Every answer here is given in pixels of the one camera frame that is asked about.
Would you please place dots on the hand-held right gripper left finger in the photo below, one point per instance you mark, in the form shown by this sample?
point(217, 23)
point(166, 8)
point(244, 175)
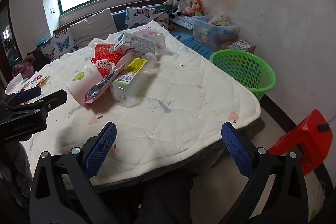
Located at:
point(101, 150)

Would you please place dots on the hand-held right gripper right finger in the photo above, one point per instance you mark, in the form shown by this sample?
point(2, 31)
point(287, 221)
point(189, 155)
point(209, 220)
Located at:
point(236, 150)

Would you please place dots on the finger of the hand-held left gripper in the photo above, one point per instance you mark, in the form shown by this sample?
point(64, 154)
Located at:
point(51, 100)
point(29, 94)

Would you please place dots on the white paper cup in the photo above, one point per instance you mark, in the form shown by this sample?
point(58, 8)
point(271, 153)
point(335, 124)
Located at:
point(81, 82)

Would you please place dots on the silver foil packet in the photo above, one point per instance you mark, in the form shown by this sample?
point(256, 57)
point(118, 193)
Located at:
point(97, 90)

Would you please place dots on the clear bottle with yellow label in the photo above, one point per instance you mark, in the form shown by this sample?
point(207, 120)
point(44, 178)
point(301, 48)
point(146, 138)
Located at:
point(128, 87)

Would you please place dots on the green plastic basket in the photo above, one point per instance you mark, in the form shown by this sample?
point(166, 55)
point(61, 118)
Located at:
point(252, 82)

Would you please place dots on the red foam net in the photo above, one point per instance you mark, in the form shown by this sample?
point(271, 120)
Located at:
point(110, 56)

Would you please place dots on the white and blue carton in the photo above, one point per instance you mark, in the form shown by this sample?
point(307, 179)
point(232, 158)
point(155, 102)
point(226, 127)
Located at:
point(139, 43)

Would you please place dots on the person's left forearm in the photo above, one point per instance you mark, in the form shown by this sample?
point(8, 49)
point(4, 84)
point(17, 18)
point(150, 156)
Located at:
point(13, 163)

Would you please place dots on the colourful booklet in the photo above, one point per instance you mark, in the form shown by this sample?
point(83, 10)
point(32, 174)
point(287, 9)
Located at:
point(31, 82)

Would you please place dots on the pink cloth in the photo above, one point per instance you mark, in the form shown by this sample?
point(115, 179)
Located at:
point(23, 65)

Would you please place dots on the dark cloth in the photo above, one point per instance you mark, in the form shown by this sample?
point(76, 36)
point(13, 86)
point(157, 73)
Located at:
point(42, 56)

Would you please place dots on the butterfly print cloth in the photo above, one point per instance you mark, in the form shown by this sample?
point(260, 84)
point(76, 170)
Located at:
point(61, 43)

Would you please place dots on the red patterned wrapper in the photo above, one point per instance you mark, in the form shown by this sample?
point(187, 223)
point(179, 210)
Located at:
point(105, 66)

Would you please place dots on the red printed plastic jar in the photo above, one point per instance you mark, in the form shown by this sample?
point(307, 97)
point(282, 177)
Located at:
point(101, 49)

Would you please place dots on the red plastic stool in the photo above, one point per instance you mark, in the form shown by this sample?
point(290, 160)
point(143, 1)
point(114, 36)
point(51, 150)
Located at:
point(309, 134)

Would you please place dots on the person's leg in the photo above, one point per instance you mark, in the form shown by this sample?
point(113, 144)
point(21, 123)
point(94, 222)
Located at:
point(168, 195)

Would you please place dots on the beige cushion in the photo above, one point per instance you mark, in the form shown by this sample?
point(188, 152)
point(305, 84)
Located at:
point(92, 27)

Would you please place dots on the cardboard box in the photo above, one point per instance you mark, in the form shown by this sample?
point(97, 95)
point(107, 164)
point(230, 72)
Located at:
point(239, 45)

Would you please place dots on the blue mattress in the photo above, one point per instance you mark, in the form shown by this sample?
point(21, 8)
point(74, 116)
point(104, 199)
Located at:
point(199, 48)

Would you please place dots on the clear plastic storage bin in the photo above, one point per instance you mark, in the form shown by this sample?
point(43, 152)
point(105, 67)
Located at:
point(207, 32)

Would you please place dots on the butterfly print pillow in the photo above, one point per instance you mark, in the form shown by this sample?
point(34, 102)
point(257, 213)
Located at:
point(162, 18)
point(140, 16)

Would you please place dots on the small grey patterned cloth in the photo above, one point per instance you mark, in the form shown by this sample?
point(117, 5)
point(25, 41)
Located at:
point(176, 37)

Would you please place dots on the spotted white cloth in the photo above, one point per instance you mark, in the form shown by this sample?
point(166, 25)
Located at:
point(219, 20)

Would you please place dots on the patterned cloth strip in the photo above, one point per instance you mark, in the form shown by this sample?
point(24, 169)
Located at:
point(183, 22)

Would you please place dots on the small orange ball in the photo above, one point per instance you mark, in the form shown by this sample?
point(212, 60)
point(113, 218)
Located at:
point(171, 27)

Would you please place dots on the pink plush toy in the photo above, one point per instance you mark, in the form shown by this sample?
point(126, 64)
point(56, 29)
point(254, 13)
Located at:
point(187, 11)

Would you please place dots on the orange fox plush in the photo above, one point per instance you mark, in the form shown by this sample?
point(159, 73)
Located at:
point(197, 7)

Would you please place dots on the grey plush toy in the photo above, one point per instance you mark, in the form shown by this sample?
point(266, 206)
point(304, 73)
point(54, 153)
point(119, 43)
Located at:
point(168, 1)

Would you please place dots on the black and white cow plush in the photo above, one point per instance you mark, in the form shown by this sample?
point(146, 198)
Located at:
point(179, 2)

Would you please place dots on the dark wooden door frame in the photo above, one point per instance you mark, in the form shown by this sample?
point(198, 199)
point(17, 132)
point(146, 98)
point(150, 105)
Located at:
point(6, 29)

